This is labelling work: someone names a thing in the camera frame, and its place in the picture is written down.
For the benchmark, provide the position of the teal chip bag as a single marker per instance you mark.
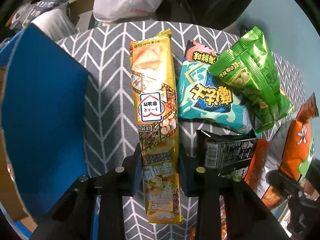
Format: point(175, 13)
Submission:
point(202, 96)

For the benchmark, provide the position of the blue cardboard box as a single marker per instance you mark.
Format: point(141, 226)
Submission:
point(42, 118)

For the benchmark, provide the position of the orange green snack bag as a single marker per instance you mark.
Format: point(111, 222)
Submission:
point(290, 151)

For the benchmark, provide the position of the black snack bag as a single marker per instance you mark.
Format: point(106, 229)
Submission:
point(228, 154)

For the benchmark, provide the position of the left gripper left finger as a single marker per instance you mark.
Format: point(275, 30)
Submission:
point(72, 216)

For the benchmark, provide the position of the green pea snack bag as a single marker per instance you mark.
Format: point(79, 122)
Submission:
point(249, 67)

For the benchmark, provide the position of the black office chair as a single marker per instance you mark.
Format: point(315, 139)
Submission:
point(216, 14)

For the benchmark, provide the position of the long yellow snack pack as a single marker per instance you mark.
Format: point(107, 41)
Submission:
point(155, 100)

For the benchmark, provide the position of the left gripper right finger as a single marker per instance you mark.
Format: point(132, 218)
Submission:
point(247, 217)

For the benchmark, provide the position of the red orange snack bag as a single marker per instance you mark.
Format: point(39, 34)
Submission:
point(255, 167)

